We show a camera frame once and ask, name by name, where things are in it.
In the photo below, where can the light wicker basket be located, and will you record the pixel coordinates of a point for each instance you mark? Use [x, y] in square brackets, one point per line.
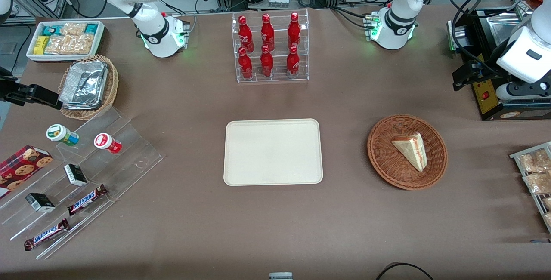
[111, 86]

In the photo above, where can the triangular sandwich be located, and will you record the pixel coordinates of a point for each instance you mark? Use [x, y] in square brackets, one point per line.
[413, 151]

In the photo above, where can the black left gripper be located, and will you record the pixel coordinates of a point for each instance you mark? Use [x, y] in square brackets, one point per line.
[485, 72]

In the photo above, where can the green lid snack cup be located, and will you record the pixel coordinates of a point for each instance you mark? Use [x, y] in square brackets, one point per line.
[60, 133]

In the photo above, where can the red cola bottle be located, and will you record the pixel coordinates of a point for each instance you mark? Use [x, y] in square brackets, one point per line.
[292, 61]
[294, 30]
[245, 35]
[245, 65]
[267, 32]
[266, 63]

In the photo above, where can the small grey device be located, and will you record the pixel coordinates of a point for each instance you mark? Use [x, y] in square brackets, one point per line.
[280, 276]

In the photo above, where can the black hot food warmer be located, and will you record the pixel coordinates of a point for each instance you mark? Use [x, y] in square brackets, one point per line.
[495, 106]

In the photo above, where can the red plaid cookie box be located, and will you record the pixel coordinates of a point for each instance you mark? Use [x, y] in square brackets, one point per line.
[21, 168]

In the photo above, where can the tray of packaged snacks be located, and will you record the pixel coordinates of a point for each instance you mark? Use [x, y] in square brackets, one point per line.
[516, 156]

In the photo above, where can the brown round wicker basket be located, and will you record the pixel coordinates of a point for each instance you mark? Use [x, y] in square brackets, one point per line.
[383, 159]

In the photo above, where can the large clear cracker bag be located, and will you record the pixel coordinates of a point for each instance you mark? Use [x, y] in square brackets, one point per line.
[71, 44]

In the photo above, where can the steel food pan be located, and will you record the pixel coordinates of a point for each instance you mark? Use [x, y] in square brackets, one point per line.
[503, 30]

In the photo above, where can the yellow snack pack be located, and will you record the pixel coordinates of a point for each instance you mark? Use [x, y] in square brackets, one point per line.
[40, 45]

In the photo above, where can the white power strip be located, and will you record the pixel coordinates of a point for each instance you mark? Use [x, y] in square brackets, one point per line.
[278, 1]

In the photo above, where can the Snickers chocolate bar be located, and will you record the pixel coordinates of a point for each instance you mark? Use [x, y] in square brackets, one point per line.
[86, 200]
[46, 235]

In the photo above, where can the aluminium foil tray stack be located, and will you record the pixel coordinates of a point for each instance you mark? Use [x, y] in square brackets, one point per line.
[84, 84]

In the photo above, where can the small clear cracker bag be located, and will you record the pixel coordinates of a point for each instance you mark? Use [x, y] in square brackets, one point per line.
[73, 29]

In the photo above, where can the clear acrylic step display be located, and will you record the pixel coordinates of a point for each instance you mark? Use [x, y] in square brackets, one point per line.
[129, 151]

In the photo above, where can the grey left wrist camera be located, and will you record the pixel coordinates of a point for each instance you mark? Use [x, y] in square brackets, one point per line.
[521, 92]

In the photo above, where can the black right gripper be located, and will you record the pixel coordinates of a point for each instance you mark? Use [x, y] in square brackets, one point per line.
[13, 90]

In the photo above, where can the teal snack pack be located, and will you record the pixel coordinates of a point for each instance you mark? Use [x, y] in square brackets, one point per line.
[91, 28]
[51, 29]

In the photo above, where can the cream plastic tray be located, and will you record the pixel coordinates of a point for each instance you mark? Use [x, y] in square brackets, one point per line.
[258, 155]

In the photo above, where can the clear bag of crackers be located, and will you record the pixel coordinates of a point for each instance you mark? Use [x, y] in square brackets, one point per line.
[533, 161]
[547, 203]
[538, 183]
[548, 220]

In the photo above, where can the clear acrylic bottle rack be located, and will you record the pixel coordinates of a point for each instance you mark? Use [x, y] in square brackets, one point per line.
[280, 75]

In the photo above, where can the red lid snack cup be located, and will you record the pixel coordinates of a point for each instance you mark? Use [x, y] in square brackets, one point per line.
[105, 142]

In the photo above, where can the small black box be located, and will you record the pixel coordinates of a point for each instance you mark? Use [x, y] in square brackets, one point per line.
[39, 202]
[75, 175]

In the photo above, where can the white rectangular snack bin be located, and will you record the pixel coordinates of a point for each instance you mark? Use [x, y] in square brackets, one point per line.
[100, 39]

